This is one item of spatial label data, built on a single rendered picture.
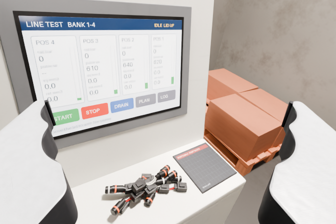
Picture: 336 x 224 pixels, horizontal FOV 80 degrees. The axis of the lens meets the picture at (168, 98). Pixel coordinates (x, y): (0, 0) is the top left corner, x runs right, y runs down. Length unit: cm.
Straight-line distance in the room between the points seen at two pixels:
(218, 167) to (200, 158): 7
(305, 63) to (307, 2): 64
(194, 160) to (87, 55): 48
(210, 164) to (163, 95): 29
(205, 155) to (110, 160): 34
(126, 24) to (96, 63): 12
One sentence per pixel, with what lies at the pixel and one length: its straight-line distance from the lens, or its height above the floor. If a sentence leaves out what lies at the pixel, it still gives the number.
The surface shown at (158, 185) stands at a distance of 64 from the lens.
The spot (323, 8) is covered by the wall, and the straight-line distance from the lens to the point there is 268.
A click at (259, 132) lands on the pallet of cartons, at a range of 194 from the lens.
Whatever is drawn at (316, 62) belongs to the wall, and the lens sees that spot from 265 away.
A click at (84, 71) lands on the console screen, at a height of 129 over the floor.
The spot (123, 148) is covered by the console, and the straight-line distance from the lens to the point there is 65.
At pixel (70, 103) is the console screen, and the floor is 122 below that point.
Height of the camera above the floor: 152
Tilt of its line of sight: 31 degrees down
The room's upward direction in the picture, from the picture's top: 9 degrees clockwise
